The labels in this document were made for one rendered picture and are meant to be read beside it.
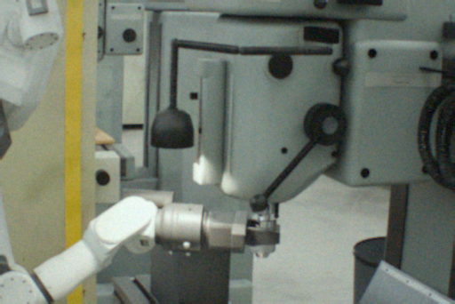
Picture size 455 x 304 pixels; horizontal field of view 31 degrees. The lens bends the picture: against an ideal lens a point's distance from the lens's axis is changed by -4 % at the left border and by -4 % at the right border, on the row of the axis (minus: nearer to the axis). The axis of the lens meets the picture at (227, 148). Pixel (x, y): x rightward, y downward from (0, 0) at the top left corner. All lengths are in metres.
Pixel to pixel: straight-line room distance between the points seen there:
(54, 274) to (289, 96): 0.51
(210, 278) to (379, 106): 0.62
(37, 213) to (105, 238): 1.73
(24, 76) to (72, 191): 1.69
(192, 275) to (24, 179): 1.43
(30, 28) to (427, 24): 0.69
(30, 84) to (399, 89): 0.66
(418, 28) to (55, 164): 1.95
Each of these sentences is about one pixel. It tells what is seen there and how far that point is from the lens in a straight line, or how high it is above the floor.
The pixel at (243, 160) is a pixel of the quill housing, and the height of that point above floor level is 1.39.
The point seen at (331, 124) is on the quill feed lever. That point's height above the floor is 1.46.
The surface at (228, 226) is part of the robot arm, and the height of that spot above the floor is 1.26.
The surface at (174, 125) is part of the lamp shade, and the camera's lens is 1.34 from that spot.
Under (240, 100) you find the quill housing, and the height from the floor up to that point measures 1.49.
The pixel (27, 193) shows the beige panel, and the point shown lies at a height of 0.91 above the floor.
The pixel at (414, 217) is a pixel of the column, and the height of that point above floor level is 1.22.
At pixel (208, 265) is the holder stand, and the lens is 1.84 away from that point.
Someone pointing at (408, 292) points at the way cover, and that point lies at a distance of 1.76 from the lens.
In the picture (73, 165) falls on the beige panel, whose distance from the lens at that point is 3.17.
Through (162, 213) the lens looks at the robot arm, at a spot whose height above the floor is 1.27.
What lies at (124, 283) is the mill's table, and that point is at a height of 0.94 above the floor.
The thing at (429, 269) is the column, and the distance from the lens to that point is 1.72.
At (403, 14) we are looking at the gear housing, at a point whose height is 1.64.
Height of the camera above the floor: 1.67
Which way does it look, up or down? 11 degrees down
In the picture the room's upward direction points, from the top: 2 degrees clockwise
